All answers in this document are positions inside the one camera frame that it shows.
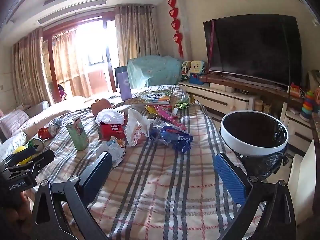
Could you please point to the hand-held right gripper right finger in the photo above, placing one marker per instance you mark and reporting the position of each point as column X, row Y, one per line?
column 231, row 180

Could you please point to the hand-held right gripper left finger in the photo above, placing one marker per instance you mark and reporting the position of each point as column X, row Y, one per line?
column 97, row 177

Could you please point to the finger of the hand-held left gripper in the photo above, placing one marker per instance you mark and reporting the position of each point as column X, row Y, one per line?
column 22, row 155
column 42, row 158

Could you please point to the white waste bin black liner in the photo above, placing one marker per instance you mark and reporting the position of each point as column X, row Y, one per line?
column 250, row 152

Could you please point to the light blue cartoon wrapper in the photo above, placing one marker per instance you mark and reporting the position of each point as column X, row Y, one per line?
column 116, row 150

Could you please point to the green drink carton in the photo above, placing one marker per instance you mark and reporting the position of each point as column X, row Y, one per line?
column 77, row 135

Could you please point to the red paper box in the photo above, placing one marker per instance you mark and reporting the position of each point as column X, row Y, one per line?
column 111, row 131

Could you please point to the white foam fruit net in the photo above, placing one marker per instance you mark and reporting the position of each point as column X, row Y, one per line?
column 110, row 116

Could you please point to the white plastic bag red print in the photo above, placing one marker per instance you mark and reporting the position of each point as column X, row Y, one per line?
column 136, row 127

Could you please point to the blue snack bag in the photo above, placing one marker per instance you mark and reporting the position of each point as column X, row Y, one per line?
column 175, row 140

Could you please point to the clear plastic wrapper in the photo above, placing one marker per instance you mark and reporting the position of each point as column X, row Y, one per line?
column 160, row 125

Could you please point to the yellow snack packet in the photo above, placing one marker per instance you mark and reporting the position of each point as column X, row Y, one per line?
column 150, row 109

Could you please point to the pink snack wrapper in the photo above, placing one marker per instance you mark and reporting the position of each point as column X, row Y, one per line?
column 170, row 117

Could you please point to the person's left hand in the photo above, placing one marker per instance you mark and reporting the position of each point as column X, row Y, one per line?
column 17, row 215

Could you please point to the yellow ball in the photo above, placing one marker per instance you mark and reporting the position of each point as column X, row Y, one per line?
column 20, row 151

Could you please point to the green can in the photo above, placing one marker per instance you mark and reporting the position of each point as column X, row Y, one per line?
column 36, row 145

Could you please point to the floral cushion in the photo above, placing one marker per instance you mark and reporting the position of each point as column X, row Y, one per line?
column 10, row 142

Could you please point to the red can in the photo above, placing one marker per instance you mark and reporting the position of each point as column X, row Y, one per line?
column 46, row 132

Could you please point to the pink plaid cushion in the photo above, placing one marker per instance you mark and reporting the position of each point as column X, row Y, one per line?
column 12, row 121

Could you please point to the crumpled foil wrapper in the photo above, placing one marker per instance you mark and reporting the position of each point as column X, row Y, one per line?
column 58, row 123

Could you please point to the beige sofa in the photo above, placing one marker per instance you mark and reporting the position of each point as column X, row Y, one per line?
column 50, row 112

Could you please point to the magenta cloth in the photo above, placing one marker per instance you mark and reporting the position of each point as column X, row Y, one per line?
column 62, row 92

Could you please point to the white cabinet panel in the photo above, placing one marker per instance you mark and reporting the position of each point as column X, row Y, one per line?
column 302, row 175

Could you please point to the apple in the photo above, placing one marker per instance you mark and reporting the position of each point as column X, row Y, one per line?
column 100, row 103

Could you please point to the yellow jar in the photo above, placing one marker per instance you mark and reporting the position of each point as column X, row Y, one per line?
column 259, row 105

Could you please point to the white TV cabinet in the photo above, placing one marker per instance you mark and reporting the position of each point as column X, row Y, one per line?
column 220, row 100

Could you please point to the beige curtain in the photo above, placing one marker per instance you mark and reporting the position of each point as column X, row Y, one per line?
column 137, row 35
column 30, row 67

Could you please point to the thin paperback book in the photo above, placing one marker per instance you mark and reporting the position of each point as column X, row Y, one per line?
column 147, row 104

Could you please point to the green snack packet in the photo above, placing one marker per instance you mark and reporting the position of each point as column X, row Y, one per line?
column 183, row 103

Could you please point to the orange hanging cloth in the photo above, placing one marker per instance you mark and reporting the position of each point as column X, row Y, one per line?
column 97, row 81

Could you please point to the purple bottle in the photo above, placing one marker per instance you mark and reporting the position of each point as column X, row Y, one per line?
column 125, row 85

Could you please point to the brown wooden TV shelf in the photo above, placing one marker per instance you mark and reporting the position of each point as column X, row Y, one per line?
column 250, row 85

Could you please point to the green picture book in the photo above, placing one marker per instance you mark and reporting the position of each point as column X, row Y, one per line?
column 152, row 96

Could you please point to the sheer curtain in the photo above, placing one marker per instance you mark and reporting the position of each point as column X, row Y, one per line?
column 67, row 62

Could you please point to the blue toy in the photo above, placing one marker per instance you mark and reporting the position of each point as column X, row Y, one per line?
column 197, row 80

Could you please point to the red toy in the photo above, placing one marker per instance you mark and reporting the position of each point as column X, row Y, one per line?
column 296, row 90

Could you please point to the orange toy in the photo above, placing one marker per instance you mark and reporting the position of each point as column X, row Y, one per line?
column 317, row 100

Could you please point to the yellow teal toy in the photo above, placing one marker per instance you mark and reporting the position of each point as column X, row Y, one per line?
column 197, row 67

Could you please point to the ferris wheel toy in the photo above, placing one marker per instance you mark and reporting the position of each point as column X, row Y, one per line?
column 185, row 70

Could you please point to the teal cloth covered furniture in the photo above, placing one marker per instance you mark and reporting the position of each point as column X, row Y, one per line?
column 155, row 72

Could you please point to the brown bag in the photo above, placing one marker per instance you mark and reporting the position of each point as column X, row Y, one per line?
column 313, row 80

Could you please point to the black television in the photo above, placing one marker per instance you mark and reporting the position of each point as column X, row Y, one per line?
column 250, row 50

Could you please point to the ceiling air vent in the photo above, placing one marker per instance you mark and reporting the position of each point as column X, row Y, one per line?
column 70, row 18
column 75, row 1

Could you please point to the red heart hanging decoration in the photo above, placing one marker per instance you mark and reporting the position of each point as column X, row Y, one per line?
column 175, row 25

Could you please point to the wooden door frame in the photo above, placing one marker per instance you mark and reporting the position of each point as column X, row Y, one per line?
column 110, row 55

